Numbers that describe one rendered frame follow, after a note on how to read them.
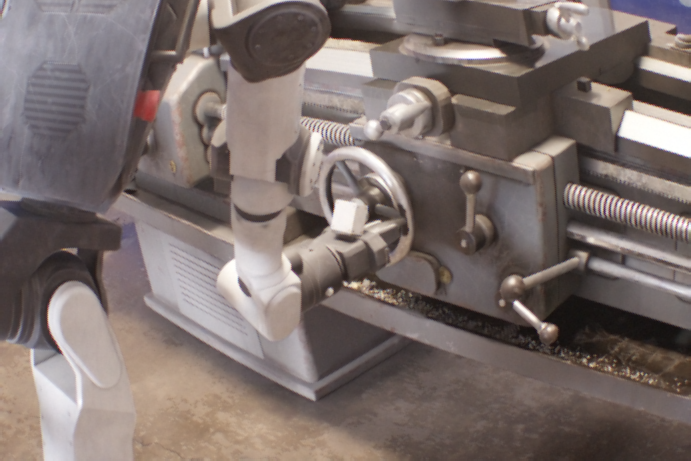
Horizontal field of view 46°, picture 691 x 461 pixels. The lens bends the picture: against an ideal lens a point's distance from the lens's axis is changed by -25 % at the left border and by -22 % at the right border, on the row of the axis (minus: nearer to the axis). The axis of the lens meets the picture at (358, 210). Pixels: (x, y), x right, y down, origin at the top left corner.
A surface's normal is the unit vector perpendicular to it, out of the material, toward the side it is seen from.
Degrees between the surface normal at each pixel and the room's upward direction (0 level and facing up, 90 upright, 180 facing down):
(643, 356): 0
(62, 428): 62
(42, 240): 90
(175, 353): 0
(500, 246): 90
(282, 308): 115
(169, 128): 90
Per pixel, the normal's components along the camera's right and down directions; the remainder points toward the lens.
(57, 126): 0.11, 0.36
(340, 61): -0.53, -0.50
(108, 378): 0.74, 0.18
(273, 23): 0.23, 0.71
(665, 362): -0.14, -0.90
